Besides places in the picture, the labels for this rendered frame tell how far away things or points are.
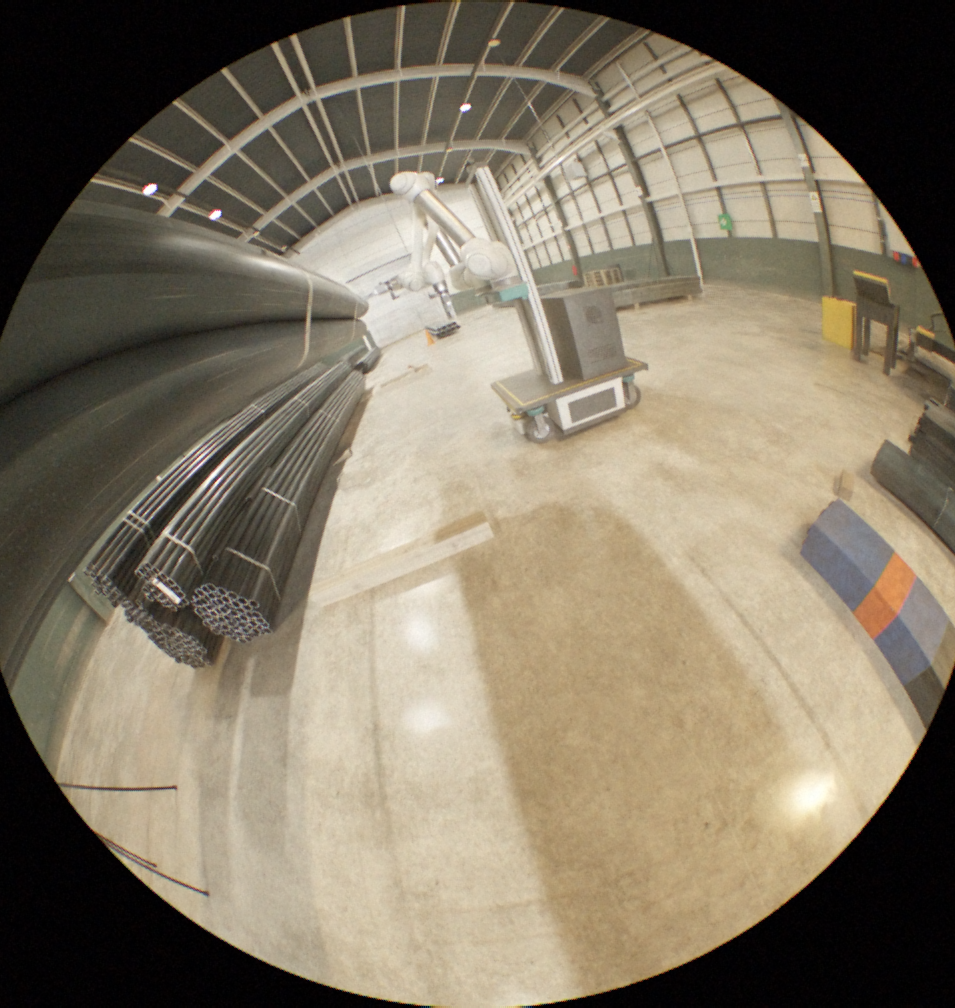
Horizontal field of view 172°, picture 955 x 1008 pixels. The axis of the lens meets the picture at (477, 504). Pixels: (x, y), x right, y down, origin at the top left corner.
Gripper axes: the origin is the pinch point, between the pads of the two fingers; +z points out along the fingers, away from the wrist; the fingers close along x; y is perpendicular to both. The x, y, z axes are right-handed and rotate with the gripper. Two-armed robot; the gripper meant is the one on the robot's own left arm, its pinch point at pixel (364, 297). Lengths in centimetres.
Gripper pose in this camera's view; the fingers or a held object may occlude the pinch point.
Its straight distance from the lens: 201.4
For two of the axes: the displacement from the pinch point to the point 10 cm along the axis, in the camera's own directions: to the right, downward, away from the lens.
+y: -3.4, -7.4, -5.8
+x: 2.0, 5.4, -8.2
